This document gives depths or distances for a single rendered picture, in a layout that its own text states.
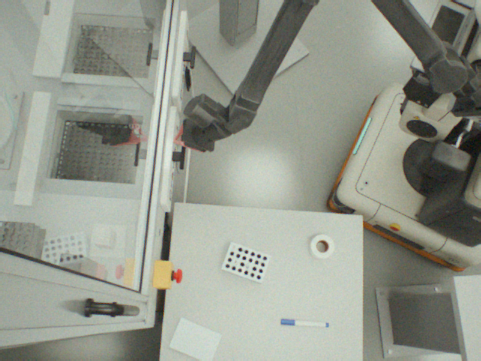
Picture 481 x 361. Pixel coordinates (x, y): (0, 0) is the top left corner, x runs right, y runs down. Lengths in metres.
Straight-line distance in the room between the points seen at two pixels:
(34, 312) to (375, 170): 1.77
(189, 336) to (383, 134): 1.23
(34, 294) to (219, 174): 1.86
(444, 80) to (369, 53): 1.51
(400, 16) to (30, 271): 0.88
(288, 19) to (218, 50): 1.49
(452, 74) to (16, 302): 0.99
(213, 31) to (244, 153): 0.65
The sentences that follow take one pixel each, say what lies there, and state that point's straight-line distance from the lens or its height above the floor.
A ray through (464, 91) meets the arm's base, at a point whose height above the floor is 1.22.
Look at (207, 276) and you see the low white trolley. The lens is 1.49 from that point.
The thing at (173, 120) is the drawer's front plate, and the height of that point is 0.93.
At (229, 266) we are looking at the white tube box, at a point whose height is 0.80.
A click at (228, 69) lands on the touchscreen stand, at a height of 0.04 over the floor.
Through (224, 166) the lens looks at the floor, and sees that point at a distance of 2.35.
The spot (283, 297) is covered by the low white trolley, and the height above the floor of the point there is 0.76.
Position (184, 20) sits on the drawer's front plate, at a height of 0.93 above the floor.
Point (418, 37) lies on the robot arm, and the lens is 1.16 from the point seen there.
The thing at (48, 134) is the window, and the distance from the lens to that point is 0.58.
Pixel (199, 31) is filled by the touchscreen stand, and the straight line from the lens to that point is 2.61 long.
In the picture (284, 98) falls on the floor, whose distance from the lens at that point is 2.49.
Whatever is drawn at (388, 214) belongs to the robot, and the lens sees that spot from 2.12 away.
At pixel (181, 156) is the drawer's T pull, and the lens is 1.41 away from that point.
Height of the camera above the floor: 2.24
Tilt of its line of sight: 75 degrees down
